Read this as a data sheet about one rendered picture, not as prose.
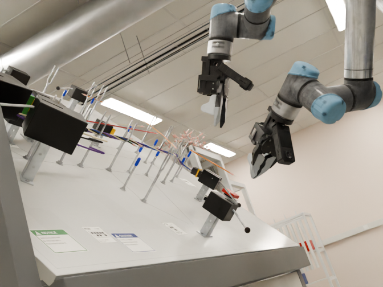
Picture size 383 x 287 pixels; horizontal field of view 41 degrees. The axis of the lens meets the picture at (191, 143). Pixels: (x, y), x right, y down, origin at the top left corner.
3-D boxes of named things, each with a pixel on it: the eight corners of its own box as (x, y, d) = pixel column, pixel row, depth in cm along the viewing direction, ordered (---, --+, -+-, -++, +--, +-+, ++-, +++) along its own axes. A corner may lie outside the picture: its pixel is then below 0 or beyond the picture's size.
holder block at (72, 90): (45, 100, 175) (57, 77, 174) (72, 111, 183) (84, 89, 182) (51, 105, 172) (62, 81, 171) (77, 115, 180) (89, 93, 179)
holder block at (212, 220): (231, 257, 112) (253, 218, 111) (190, 227, 118) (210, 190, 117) (239, 256, 117) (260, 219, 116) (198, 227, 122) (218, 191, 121)
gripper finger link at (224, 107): (208, 123, 160) (208, 95, 157) (226, 125, 158) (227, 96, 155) (206, 126, 157) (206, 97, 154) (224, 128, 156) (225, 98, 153)
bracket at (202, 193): (200, 202, 150) (208, 187, 150) (193, 197, 151) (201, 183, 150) (203, 200, 155) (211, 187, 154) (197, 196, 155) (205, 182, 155)
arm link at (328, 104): (362, 96, 128) (334, 76, 136) (328, 102, 123) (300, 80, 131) (352, 122, 132) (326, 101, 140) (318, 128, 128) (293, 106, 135)
